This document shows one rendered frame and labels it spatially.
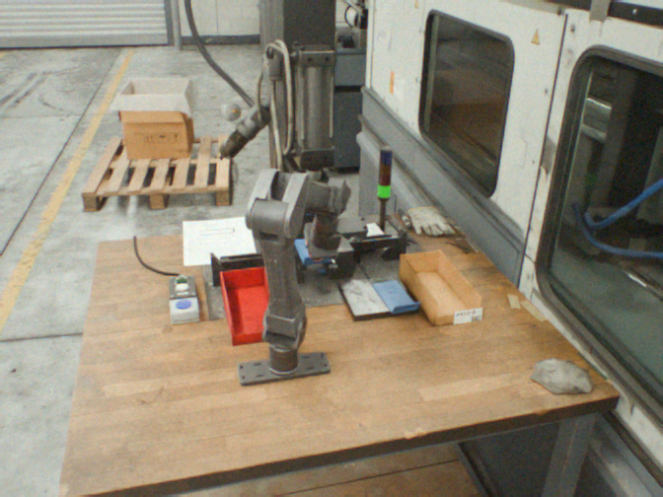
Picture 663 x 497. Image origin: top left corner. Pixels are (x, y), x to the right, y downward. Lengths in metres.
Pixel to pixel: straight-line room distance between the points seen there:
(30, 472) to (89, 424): 1.28
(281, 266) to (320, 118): 0.47
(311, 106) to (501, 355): 0.73
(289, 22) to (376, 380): 0.85
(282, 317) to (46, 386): 1.82
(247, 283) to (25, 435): 1.37
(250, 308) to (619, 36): 1.03
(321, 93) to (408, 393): 0.72
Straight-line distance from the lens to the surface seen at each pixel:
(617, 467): 1.59
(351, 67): 4.68
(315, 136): 1.52
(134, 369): 1.43
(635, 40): 1.38
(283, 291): 1.23
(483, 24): 2.12
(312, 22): 1.55
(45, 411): 2.82
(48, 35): 10.97
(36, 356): 3.15
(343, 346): 1.44
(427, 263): 1.73
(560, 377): 1.42
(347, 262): 1.68
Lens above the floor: 1.77
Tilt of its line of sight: 28 degrees down
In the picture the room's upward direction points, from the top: 1 degrees clockwise
